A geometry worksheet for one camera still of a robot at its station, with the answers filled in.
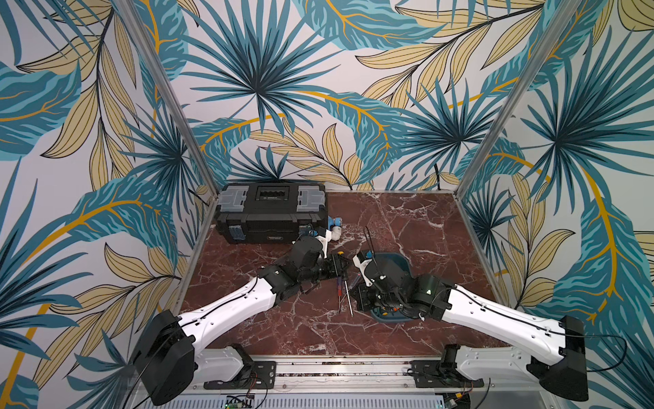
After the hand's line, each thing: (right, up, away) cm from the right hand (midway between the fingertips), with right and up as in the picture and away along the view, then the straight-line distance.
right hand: (348, 293), depth 71 cm
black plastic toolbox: (-26, +23, +20) cm, 40 cm away
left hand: (0, +7, +4) cm, 8 cm away
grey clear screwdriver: (-1, +3, +2) cm, 4 cm away
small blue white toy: (-3, +18, +34) cm, 39 cm away
